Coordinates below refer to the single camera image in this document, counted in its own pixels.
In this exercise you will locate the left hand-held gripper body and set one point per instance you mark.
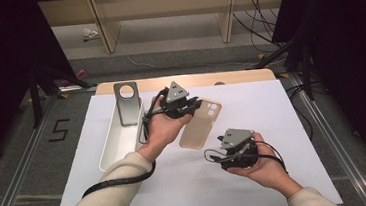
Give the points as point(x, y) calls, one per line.
point(177, 95)

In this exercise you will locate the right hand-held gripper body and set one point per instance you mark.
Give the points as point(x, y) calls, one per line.
point(237, 140)

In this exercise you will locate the beige phone case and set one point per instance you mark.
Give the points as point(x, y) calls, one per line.
point(197, 132)

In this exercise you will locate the grey translucent phone case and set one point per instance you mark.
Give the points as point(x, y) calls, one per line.
point(128, 111)

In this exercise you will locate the white plastic storage box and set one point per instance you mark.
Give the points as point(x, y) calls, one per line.
point(117, 145)

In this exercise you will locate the person's left hand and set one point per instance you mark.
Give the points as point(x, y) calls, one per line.
point(161, 131)

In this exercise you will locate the person's right hand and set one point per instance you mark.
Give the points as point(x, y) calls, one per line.
point(270, 172)

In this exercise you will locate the wooden table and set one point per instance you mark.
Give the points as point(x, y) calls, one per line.
point(235, 77)

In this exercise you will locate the white table sheet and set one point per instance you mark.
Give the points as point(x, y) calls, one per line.
point(178, 190)

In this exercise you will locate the black metal stand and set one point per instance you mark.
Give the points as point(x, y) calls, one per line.
point(35, 102)
point(307, 78)

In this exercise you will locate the wooden shelf unit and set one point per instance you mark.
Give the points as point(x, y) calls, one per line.
point(162, 2)

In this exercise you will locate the pink packet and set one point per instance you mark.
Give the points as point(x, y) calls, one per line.
point(82, 73)

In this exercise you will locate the white crumpled paper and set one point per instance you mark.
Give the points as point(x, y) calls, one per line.
point(89, 33)

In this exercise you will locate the aluminium floor rail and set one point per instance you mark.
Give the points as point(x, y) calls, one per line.
point(10, 195)
point(348, 169)

